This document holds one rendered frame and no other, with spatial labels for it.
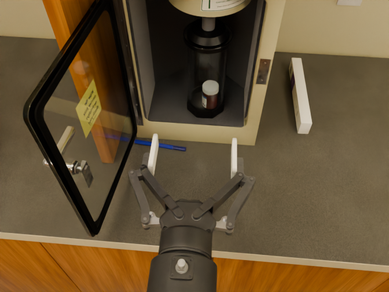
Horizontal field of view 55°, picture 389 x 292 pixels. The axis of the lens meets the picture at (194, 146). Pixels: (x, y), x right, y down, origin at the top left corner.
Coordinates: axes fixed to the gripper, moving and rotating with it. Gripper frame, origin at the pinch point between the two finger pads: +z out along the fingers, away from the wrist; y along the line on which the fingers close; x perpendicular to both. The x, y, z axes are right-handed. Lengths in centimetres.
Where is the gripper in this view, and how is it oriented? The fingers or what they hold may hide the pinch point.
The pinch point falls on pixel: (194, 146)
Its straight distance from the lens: 64.2
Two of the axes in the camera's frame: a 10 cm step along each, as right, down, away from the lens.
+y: -10.0, -0.5, 0.4
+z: 0.7, -7.9, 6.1
